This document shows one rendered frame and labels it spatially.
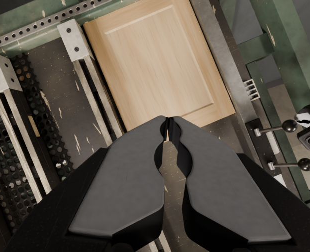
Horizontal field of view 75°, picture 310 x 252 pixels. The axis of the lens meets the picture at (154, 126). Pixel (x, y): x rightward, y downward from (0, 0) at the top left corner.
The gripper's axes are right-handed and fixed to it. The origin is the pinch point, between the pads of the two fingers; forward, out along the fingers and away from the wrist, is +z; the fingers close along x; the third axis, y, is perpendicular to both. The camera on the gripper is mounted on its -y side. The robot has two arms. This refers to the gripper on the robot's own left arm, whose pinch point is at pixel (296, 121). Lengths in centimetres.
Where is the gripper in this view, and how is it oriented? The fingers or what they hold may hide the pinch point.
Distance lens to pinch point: 73.0
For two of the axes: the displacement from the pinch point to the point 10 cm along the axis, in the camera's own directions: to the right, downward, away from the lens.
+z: 0.0, 0.0, 10.0
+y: 7.3, -6.8, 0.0
